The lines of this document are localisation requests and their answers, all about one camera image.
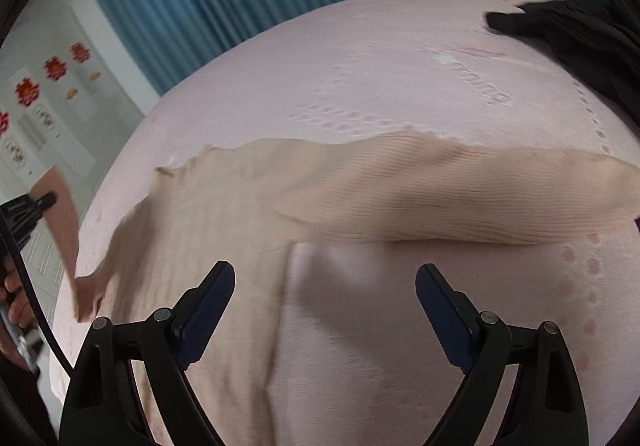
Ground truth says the beige ribbed knit sweater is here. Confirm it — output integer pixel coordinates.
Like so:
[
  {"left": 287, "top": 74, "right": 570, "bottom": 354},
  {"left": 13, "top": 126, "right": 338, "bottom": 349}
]
[{"left": 72, "top": 132, "right": 639, "bottom": 445}]

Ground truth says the person's left forearm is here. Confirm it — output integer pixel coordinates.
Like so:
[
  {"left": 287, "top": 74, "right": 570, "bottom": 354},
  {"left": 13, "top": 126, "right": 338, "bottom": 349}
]
[{"left": 29, "top": 166, "right": 79, "bottom": 282}]

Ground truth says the person's left hand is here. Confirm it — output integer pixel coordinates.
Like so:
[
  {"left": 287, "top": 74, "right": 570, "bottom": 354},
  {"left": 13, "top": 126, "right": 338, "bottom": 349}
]
[{"left": 0, "top": 254, "right": 39, "bottom": 369}]

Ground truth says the pink patterned bed sheet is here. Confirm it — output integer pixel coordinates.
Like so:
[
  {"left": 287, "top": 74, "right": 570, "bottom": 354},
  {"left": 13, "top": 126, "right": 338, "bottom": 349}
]
[{"left": 54, "top": 0, "right": 639, "bottom": 445}]

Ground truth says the black garment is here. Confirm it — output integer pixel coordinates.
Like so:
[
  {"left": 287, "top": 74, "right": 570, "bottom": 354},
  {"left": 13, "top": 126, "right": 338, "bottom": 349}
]
[{"left": 485, "top": 0, "right": 639, "bottom": 124}]

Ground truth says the black cable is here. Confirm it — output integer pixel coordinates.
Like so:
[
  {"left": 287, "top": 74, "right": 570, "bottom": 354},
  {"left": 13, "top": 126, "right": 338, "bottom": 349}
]
[{"left": 0, "top": 209, "right": 75, "bottom": 376}]

